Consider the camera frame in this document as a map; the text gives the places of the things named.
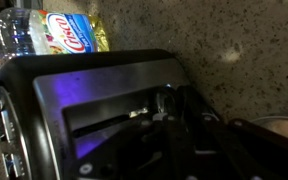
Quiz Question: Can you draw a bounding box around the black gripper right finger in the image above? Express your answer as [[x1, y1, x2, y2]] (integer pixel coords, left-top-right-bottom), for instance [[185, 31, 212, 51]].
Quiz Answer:
[[177, 85, 288, 180]]

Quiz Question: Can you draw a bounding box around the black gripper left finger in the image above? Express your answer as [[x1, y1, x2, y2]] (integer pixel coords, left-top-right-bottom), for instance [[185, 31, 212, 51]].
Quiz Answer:
[[63, 112, 179, 180]]

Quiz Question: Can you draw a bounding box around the black silver bread toaster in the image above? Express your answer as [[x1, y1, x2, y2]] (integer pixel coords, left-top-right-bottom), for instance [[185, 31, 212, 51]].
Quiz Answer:
[[0, 48, 226, 180]]

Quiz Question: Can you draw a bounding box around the small metal bowl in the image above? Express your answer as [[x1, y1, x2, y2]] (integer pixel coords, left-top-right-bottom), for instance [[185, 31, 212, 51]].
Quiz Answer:
[[249, 114, 288, 145]]

